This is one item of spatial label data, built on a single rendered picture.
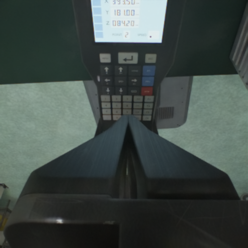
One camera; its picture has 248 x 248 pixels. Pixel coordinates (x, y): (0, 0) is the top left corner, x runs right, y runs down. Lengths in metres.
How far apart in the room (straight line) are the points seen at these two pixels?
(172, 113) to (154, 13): 1.03
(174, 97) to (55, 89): 0.77
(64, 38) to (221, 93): 1.28
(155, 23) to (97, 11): 0.05
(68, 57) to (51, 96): 1.14
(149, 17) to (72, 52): 0.22
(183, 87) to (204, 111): 0.57
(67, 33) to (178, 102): 0.86
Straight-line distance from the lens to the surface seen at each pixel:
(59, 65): 0.41
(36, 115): 1.71
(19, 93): 1.60
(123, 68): 0.22
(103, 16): 0.19
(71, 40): 0.38
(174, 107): 1.17
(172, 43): 0.21
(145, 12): 0.19
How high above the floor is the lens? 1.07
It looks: 41 degrees down
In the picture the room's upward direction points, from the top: 179 degrees counter-clockwise
